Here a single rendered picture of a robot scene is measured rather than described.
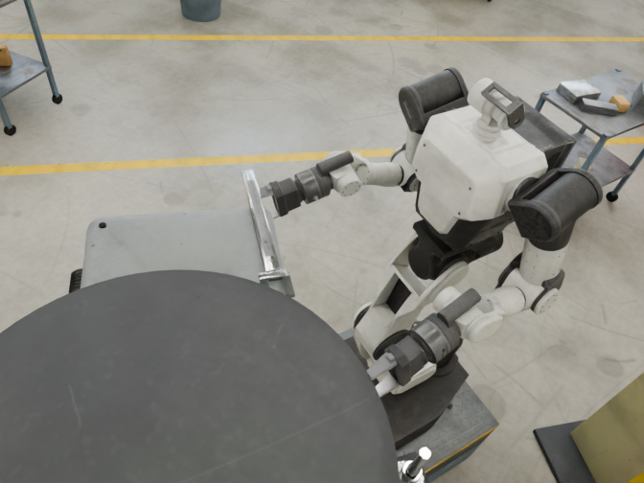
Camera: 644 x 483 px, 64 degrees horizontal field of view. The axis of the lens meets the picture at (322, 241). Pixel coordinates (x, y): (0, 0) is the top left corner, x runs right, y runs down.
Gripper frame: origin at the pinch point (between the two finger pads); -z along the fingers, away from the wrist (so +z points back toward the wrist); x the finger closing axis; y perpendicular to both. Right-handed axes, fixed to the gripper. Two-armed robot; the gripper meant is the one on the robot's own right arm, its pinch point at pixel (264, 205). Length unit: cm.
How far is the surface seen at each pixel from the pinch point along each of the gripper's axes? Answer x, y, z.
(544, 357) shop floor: -178, 45, 120
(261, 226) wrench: 53, 40, -7
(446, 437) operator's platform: -112, 63, 35
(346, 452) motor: 90, 77, -10
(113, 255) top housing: 57, 38, -26
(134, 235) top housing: 56, 36, -23
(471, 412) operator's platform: -116, 58, 51
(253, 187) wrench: 51, 33, -5
